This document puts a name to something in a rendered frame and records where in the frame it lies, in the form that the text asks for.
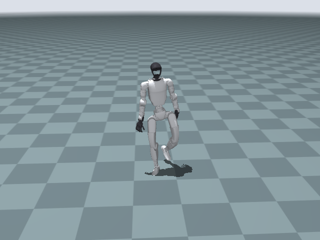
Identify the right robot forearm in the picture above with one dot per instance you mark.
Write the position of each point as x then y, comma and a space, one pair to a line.
141, 111

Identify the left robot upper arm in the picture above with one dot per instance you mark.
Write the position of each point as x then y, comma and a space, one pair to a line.
171, 89

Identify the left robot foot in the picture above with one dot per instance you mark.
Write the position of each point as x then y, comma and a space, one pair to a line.
166, 153

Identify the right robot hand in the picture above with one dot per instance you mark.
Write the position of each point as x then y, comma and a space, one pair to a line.
139, 125

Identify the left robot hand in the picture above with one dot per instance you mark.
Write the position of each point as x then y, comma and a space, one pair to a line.
176, 113

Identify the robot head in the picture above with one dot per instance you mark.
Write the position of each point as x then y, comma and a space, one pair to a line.
156, 67

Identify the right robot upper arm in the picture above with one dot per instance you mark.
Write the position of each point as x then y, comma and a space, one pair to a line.
143, 87

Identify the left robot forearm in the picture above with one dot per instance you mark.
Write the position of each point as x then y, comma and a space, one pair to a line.
175, 104

